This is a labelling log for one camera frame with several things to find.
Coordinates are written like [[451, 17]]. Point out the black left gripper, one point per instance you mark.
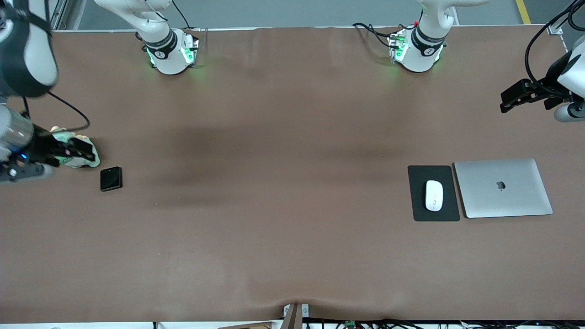
[[547, 88]]

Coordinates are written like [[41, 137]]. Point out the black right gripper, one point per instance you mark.
[[42, 145]]

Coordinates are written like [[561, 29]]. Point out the black flip phone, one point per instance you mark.
[[111, 178]]

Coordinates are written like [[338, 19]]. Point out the white computer mouse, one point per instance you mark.
[[433, 195]]

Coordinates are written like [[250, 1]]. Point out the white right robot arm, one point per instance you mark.
[[161, 45]]

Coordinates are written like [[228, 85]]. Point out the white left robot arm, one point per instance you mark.
[[422, 50]]

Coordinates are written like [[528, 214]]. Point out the black mouse pad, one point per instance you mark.
[[418, 201]]

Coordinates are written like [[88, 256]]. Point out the green dinosaur plush toy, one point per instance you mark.
[[61, 136]]

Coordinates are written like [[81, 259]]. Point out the silver laptop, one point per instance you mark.
[[502, 188]]

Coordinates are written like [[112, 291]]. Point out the brown table cloth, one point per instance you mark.
[[274, 237]]

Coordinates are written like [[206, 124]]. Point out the aluminium frame post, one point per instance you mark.
[[58, 13]]

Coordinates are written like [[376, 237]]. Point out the metal table edge bracket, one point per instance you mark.
[[295, 315]]

